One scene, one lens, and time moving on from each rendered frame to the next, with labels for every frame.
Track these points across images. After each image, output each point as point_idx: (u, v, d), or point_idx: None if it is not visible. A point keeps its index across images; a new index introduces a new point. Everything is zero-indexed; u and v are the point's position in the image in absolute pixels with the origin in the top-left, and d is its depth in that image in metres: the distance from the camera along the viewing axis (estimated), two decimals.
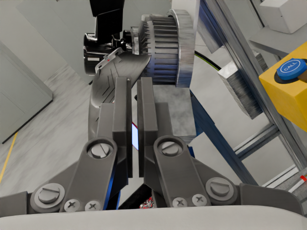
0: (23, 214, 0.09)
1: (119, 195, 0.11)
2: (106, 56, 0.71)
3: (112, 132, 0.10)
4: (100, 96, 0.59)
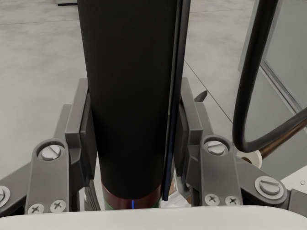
0: None
1: (78, 193, 0.11)
2: None
3: (65, 133, 0.10)
4: None
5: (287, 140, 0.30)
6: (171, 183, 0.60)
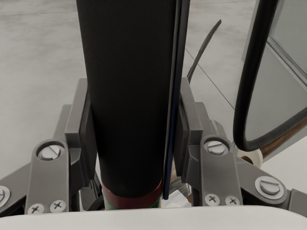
0: None
1: (78, 193, 0.11)
2: None
3: (65, 133, 0.10)
4: None
5: (288, 139, 0.29)
6: None
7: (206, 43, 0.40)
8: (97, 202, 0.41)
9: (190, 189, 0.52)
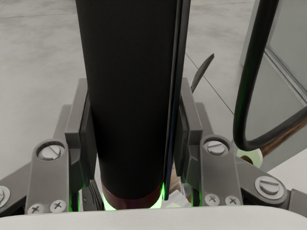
0: None
1: (78, 193, 0.11)
2: None
3: (65, 133, 0.10)
4: None
5: (288, 138, 0.29)
6: (173, 160, 0.55)
7: (200, 76, 0.44)
8: None
9: None
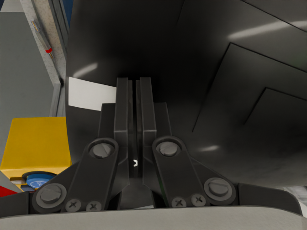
0: (25, 214, 0.09)
1: (120, 196, 0.11)
2: None
3: (113, 132, 0.10)
4: (284, 78, 0.13)
5: None
6: None
7: None
8: None
9: None
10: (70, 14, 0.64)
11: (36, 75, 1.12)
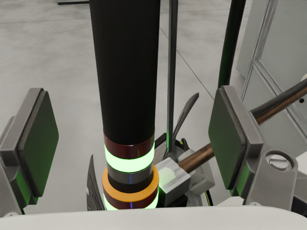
0: None
1: (22, 207, 0.11)
2: None
3: None
4: None
5: (270, 117, 0.33)
6: None
7: None
8: None
9: None
10: None
11: None
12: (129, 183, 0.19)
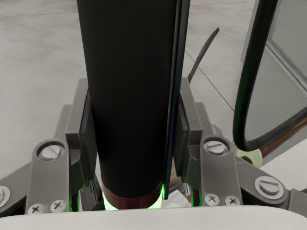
0: None
1: (78, 193, 0.11)
2: None
3: (65, 133, 0.10)
4: None
5: (287, 139, 0.29)
6: None
7: None
8: None
9: (189, 193, 0.53)
10: None
11: None
12: None
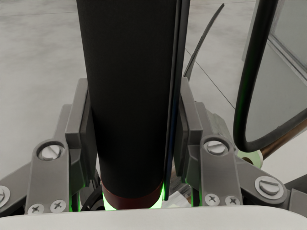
0: None
1: (78, 193, 0.11)
2: None
3: (65, 133, 0.10)
4: None
5: (288, 140, 0.29)
6: None
7: None
8: None
9: None
10: None
11: None
12: None
